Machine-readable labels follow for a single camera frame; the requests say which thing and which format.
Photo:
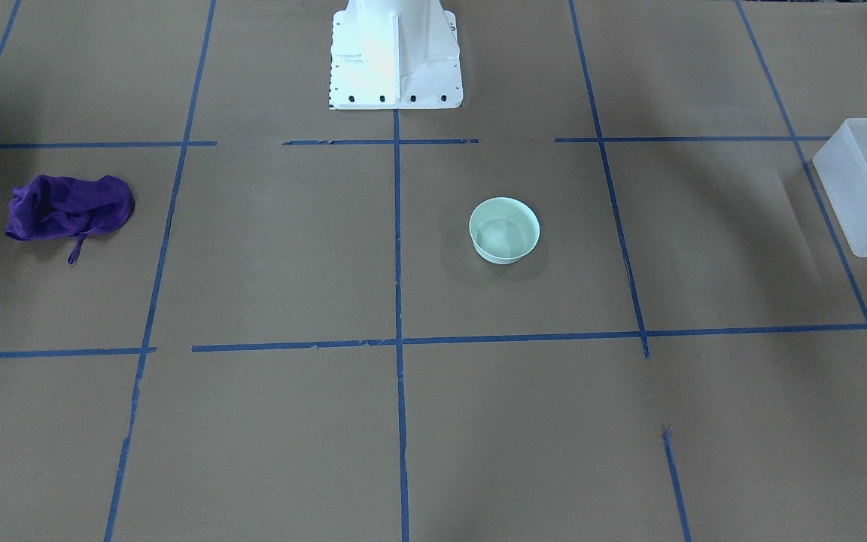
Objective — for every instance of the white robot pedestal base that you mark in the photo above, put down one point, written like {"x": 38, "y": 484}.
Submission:
{"x": 395, "y": 55}

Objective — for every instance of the purple cloth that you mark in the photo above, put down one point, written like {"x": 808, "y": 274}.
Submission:
{"x": 51, "y": 207}

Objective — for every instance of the mint green bowl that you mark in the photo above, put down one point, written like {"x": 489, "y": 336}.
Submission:
{"x": 503, "y": 230}

